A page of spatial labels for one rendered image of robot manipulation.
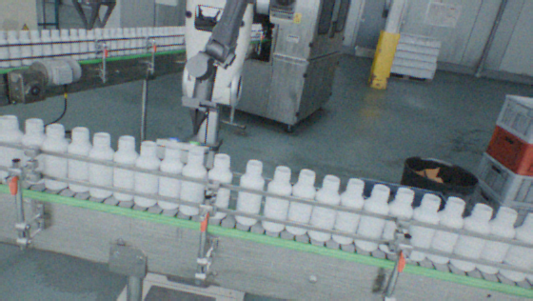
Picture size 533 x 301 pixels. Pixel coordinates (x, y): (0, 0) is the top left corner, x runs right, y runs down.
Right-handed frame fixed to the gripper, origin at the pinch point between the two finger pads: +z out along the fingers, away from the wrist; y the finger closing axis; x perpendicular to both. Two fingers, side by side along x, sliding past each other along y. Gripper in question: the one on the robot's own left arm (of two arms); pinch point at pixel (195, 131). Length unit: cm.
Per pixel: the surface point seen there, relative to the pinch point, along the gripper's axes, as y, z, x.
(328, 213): 39.7, 13.0, -17.9
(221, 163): 11.8, 6.0, -18.8
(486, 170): 176, -9, 191
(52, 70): -96, -15, 83
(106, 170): -16.4, 13.6, -17.1
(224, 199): 13.8, 15.0, -15.9
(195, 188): 6.5, 13.3, -17.6
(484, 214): 74, 6, -19
